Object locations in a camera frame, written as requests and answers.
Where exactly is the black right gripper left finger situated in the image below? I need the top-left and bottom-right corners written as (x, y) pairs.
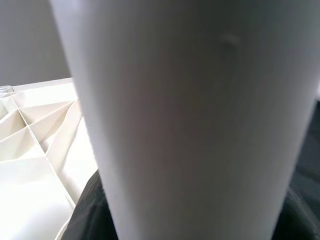
top-left (59, 171), bottom-right (121, 240)

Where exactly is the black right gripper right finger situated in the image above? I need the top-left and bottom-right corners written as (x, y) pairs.
top-left (274, 187), bottom-right (320, 240)

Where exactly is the white plastic table leg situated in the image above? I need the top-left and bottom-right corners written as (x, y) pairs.
top-left (48, 0), bottom-right (320, 240)

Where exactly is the white plastic children table top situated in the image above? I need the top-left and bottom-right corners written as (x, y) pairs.
top-left (0, 77), bottom-right (101, 240)

